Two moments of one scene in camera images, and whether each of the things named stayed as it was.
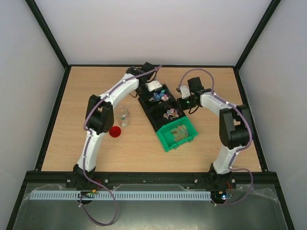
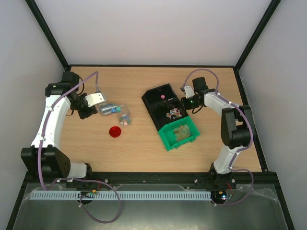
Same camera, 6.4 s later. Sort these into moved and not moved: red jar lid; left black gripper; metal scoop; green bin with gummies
Moved: left black gripper; metal scoop
Not moved: red jar lid; green bin with gummies
